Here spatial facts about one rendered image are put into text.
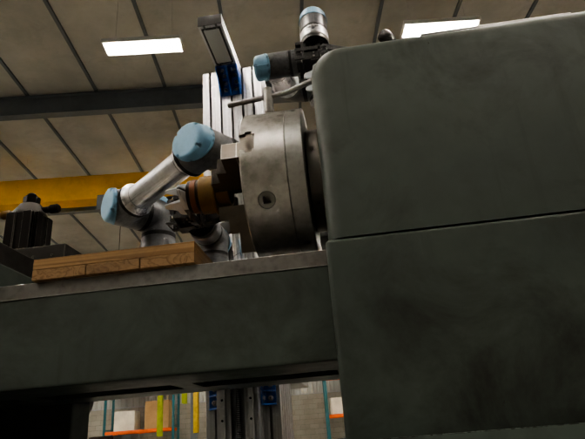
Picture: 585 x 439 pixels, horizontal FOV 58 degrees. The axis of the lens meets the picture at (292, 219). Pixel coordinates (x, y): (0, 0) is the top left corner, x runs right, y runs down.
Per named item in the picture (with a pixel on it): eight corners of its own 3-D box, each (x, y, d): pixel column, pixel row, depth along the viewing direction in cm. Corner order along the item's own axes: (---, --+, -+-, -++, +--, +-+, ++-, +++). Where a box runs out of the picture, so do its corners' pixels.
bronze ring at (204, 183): (235, 182, 123) (196, 186, 123) (225, 163, 114) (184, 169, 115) (237, 219, 119) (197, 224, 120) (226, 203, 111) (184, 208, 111)
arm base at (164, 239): (145, 271, 189) (146, 245, 193) (186, 266, 188) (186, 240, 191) (127, 258, 175) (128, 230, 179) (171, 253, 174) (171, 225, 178)
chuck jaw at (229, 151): (265, 169, 115) (254, 132, 105) (265, 188, 112) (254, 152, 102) (215, 176, 116) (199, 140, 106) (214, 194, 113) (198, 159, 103)
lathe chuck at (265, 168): (309, 269, 125) (297, 148, 135) (292, 233, 96) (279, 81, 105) (272, 273, 126) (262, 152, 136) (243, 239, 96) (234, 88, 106)
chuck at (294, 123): (324, 267, 125) (311, 146, 135) (312, 232, 95) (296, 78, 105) (309, 269, 125) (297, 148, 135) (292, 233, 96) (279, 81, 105)
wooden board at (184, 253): (240, 307, 125) (239, 291, 127) (194, 262, 92) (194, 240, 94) (118, 320, 128) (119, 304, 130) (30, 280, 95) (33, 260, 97)
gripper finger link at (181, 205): (156, 204, 113) (171, 220, 121) (183, 200, 112) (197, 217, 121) (156, 191, 114) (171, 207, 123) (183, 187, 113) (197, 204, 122)
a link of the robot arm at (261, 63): (272, 77, 198) (250, 45, 150) (301, 72, 197) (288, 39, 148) (276, 108, 199) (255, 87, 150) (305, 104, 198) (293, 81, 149)
